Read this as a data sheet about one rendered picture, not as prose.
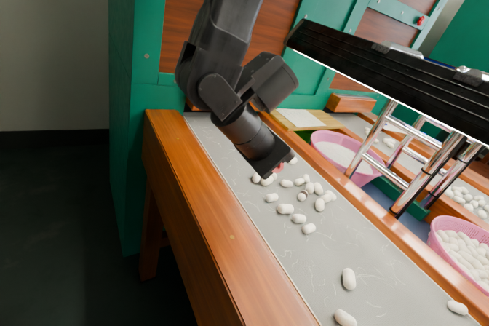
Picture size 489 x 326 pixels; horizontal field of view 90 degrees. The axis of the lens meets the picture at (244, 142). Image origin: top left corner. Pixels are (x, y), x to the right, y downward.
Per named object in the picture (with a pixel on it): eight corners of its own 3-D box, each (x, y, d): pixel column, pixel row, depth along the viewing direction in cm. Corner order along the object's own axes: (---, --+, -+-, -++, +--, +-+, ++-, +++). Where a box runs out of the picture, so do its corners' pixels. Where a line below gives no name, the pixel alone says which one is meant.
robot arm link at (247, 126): (200, 109, 35) (217, 129, 31) (235, 76, 35) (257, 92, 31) (225, 134, 40) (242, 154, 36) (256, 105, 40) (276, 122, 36)
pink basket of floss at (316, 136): (377, 209, 77) (394, 187, 73) (297, 176, 81) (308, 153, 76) (365, 166, 100) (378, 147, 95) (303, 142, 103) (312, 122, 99)
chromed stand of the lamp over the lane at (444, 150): (342, 264, 56) (495, 74, 33) (289, 201, 69) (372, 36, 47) (385, 240, 66) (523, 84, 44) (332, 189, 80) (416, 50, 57)
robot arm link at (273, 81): (175, 71, 33) (191, 89, 27) (236, 14, 33) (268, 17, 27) (226, 125, 41) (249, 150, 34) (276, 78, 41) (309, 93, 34)
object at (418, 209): (419, 222, 78) (542, 90, 56) (367, 180, 91) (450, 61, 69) (442, 209, 88) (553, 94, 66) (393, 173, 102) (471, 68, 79)
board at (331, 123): (287, 131, 86) (288, 128, 86) (264, 110, 96) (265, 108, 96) (344, 128, 105) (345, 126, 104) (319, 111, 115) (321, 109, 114)
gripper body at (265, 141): (261, 123, 46) (243, 98, 41) (295, 155, 39) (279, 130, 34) (236, 146, 46) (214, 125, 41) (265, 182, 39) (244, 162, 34)
